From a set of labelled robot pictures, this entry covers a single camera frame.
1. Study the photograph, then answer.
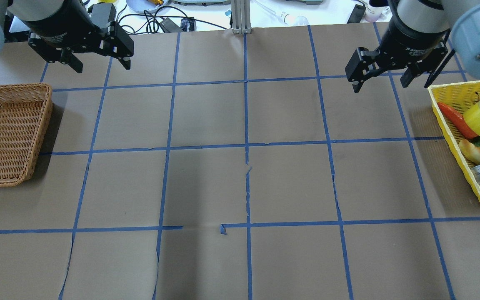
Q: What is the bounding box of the white cup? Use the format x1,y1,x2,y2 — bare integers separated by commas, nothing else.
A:
364,0,389,23

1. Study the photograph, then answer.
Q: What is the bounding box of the light bulb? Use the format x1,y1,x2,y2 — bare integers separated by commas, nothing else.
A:
279,12,309,27

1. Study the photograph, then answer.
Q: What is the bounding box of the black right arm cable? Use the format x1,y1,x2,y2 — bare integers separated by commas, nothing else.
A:
425,49,456,88

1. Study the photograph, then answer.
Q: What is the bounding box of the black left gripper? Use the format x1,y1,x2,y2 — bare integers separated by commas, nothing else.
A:
22,0,135,74

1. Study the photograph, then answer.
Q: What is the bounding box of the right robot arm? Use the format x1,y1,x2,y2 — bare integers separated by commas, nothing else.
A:
345,0,480,93

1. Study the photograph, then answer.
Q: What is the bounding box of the white plate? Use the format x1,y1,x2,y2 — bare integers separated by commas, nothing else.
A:
126,0,170,14

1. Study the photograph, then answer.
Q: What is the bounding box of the yellow plastic basket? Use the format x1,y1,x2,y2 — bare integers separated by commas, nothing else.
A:
427,80,480,204

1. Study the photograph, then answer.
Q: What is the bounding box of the black power adapter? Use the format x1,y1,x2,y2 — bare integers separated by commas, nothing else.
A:
88,2,116,28

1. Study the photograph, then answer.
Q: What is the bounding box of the black cable bundle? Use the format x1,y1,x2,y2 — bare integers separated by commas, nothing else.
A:
116,8,228,35

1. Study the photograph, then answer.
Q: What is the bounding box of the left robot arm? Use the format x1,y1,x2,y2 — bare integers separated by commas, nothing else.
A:
0,0,135,73

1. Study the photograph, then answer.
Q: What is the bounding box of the orange toy carrot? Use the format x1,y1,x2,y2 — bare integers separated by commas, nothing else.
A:
437,102,478,140

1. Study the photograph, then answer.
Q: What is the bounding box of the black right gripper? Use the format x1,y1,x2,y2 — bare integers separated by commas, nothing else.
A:
345,19,450,93

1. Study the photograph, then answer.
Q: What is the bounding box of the aluminium frame post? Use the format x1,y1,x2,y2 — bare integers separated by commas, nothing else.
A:
230,0,252,34

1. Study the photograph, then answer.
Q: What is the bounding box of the brown wicker basket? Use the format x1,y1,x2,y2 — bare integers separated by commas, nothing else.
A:
0,83,53,188

